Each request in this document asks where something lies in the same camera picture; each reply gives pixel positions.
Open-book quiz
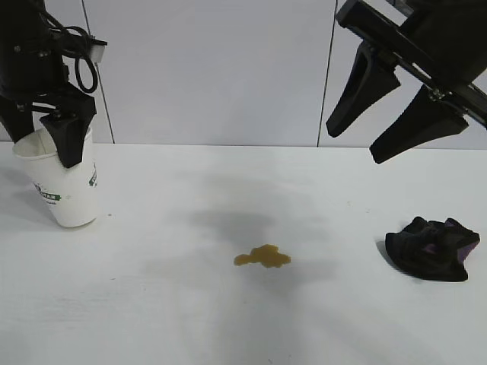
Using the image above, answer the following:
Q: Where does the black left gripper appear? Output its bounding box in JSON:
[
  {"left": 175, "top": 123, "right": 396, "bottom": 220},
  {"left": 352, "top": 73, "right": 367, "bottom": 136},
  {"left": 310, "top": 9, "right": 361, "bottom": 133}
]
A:
[{"left": 0, "top": 0, "right": 97, "bottom": 170}]

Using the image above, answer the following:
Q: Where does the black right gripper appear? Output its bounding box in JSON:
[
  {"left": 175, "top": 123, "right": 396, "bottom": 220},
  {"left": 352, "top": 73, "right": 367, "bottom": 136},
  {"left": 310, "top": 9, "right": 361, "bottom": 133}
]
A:
[{"left": 325, "top": 0, "right": 487, "bottom": 165}]

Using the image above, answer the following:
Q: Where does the white paper cup green logo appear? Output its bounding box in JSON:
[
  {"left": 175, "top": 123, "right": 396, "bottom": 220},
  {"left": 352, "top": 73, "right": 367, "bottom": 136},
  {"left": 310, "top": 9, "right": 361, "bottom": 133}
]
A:
[{"left": 11, "top": 127, "right": 99, "bottom": 228}]

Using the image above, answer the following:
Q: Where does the black purple cloth rag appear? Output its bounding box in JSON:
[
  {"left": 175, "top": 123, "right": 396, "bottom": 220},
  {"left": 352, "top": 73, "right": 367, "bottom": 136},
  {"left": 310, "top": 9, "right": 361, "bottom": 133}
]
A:
[{"left": 384, "top": 216, "right": 481, "bottom": 283}]

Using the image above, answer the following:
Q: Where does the brown liquid spill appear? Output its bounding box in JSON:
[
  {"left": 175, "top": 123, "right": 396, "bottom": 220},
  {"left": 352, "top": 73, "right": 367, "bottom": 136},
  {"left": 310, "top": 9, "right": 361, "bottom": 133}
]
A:
[{"left": 233, "top": 243, "right": 292, "bottom": 271}]

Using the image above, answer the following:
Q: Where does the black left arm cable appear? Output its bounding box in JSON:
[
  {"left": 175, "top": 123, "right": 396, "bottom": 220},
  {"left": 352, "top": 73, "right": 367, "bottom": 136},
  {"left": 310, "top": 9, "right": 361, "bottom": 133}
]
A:
[{"left": 36, "top": 0, "right": 99, "bottom": 94}]

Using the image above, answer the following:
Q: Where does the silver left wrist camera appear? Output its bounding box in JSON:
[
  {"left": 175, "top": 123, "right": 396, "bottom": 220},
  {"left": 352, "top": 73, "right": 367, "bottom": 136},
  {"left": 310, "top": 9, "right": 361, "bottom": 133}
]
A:
[{"left": 89, "top": 40, "right": 108, "bottom": 62}]

